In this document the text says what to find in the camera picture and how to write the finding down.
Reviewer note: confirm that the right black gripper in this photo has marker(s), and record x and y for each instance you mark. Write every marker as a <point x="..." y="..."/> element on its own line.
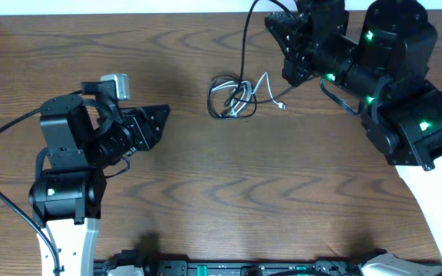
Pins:
<point x="295" y="35"/>

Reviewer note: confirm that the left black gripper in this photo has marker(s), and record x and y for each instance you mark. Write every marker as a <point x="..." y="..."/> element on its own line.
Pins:
<point x="147" y="131"/>

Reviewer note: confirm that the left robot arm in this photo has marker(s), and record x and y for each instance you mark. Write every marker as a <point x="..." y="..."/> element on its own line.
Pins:
<point x="84" y="137"/>

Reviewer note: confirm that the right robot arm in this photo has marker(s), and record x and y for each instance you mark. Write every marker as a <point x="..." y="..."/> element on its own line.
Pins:
<point x="386" y="71"/>

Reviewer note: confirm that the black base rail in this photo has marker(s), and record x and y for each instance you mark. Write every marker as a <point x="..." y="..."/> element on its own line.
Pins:
<point x="267" y="268"/>

